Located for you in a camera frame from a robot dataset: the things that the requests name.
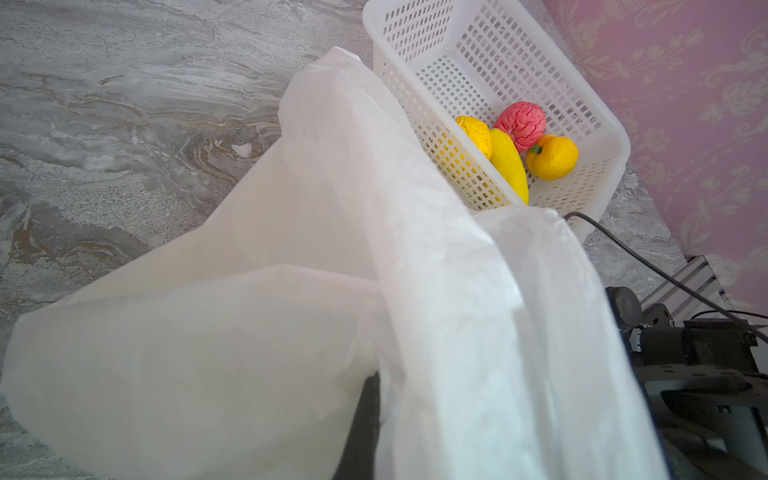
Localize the red toy apple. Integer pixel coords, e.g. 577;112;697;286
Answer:
493;102;547;153

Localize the white plastic bag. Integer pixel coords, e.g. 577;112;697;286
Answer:
1;48;668;479

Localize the aluminium front rail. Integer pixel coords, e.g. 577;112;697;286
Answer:
641;256;735;326

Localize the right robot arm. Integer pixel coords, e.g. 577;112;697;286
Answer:
606;287;767;479

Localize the yellow toy lemon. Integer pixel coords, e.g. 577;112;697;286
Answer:
490;128;530;205

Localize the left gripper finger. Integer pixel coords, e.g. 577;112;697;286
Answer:
332;373;381;480

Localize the small orange toy fruit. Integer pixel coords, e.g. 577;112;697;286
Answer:
526;135;580;181

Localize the white plastic basket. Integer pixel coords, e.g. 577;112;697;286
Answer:
362;0;631;240

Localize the yellow toy orange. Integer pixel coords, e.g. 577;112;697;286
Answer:
455;116;493;159

